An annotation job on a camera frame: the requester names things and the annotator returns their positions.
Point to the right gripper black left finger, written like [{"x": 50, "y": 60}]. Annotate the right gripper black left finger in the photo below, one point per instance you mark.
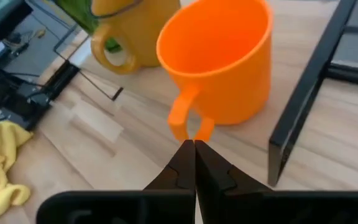
[{"x": 179, "y": 171}]

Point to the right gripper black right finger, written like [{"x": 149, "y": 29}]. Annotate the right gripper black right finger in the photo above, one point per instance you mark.
[{"x": 213, "y": 174}]

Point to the orange plastic mug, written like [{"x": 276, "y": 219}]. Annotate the orange plastic mug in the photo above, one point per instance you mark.
[{"x": 222, "y": 62}]

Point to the yellow mug with dark rim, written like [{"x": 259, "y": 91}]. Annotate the yellow mug with dark rim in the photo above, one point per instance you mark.
[{"x": 141, "y": 34}]

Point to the green translucent faceted cup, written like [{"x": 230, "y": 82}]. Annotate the green translucent faceted cup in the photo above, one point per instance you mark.
[{"x": 76, "y": 12}]

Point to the wooden shelf with black frame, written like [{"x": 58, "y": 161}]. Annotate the wooden shelf with black frame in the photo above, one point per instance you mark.
[{"x": 306, "y": 93}]

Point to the black aluminium rig frame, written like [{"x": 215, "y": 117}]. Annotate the black aluminium rig frame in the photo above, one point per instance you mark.
[{"x": 30, "y": 99}]

